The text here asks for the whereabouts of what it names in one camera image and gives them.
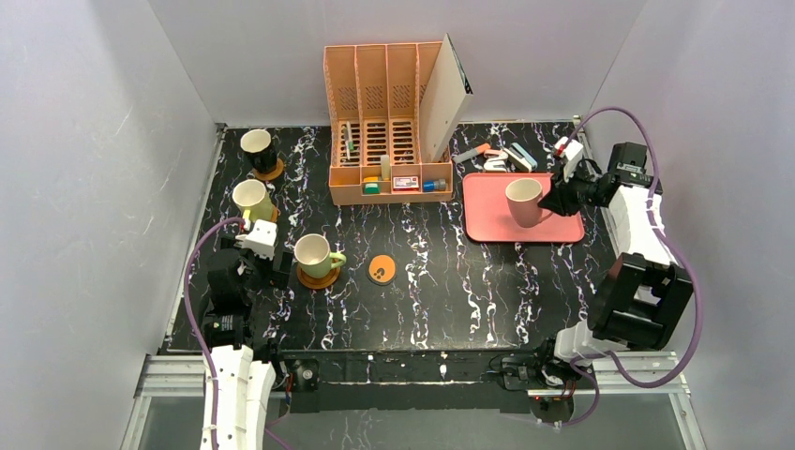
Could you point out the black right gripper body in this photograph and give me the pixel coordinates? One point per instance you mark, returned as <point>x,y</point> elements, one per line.
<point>569,193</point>

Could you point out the aluminium front rail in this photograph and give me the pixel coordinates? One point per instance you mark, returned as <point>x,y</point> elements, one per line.
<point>181,374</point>

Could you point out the pen in organizer slot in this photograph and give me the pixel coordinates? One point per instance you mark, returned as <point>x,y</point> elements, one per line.
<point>348,139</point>

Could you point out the red white card box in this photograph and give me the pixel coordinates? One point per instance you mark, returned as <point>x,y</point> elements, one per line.
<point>405,183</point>

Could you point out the pink tray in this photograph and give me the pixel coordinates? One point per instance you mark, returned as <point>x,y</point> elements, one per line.
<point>488,220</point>

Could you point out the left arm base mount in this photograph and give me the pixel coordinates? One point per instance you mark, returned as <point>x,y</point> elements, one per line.
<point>299,392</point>

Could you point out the white leaning book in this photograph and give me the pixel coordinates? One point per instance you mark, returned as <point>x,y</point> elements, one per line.
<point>446,98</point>

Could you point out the green mug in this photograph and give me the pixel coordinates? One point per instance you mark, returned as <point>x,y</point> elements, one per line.
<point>314,256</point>

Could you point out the orange desk file organizer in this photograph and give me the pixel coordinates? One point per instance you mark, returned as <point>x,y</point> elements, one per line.
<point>379,88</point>

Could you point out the teal eraser block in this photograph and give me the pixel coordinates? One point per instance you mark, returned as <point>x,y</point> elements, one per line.
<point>521,158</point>

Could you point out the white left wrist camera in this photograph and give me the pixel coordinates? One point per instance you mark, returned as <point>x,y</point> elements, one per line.
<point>262,239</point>

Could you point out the black mug white inside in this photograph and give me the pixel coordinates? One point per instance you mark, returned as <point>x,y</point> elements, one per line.
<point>257,146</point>

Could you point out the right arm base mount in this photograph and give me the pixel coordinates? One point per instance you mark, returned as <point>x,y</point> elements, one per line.
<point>550,383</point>

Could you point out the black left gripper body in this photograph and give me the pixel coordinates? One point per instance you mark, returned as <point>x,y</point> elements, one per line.
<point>279,265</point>

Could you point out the grey marker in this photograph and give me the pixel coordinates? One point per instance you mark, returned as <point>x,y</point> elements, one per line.
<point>465,156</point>

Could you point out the white pink stapler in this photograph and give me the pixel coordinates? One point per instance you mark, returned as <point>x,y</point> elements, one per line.
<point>496,164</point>

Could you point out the yellow mug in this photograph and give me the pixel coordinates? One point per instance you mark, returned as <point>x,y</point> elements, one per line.
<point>252,199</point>

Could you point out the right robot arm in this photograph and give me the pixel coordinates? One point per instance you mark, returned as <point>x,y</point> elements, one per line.
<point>639,303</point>

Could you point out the plain orange coaster far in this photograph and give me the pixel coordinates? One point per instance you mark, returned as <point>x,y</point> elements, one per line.
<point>272,175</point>

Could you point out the white tube in organizer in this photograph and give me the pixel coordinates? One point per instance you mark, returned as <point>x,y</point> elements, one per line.
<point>385,165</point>

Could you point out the ridged orange round coaster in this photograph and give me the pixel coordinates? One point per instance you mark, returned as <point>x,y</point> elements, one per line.
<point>317,283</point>

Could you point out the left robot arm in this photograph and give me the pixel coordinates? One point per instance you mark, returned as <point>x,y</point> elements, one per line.
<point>239,376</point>

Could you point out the blue grey bottle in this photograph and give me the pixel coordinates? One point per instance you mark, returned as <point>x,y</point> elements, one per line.
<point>435,185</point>

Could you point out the orange coaster with black logo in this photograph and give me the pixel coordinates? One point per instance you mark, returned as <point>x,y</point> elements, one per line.
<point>382,269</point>

